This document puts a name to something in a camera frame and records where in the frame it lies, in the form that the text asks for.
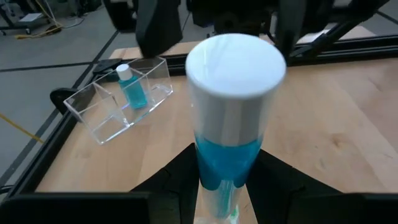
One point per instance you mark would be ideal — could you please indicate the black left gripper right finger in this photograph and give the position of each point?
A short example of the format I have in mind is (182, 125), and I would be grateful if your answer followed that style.
(311, 208)

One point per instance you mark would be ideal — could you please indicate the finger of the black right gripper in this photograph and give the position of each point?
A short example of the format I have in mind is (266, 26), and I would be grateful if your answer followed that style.
(158, 28)
(290, 25)

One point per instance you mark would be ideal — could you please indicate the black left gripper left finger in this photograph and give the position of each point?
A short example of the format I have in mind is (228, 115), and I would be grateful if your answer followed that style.
(93, 208)

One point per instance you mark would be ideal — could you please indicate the blue mouthwash bottle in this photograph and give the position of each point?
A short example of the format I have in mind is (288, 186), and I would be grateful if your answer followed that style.
(135, 93)
(233, 77)

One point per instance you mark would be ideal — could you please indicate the green toothbrush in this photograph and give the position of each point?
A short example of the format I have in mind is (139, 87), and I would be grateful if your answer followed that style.
(234, 214)

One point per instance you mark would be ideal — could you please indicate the clear acrylic organizer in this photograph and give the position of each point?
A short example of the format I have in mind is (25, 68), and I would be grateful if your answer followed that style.
(102, 124)

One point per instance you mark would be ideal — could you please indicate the black rolling stand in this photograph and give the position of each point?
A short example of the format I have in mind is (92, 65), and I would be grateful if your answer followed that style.
(29, 17)

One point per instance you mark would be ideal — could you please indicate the black triangular frame bracket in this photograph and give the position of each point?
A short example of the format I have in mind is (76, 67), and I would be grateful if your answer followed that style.
(60, 98)

